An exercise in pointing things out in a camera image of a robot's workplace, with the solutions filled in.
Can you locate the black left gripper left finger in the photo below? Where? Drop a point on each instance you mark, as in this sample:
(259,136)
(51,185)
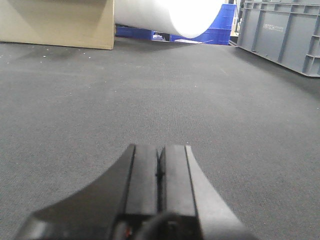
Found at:
(126,192)

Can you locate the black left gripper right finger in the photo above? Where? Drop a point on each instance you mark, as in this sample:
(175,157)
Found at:
(187,192)

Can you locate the black woven table mat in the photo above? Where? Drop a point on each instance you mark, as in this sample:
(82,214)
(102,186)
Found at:
(66,114)

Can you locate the blue plastic crate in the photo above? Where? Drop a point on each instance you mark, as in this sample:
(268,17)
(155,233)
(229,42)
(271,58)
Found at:
(219,32)

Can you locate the cardboard box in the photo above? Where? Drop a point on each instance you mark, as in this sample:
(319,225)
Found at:
(71,23)

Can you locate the white foam roll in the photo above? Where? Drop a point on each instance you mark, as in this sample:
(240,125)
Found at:
(186,18)

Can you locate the grey plastic crate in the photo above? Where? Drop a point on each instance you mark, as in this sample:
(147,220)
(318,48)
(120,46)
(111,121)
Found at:
(285,32)

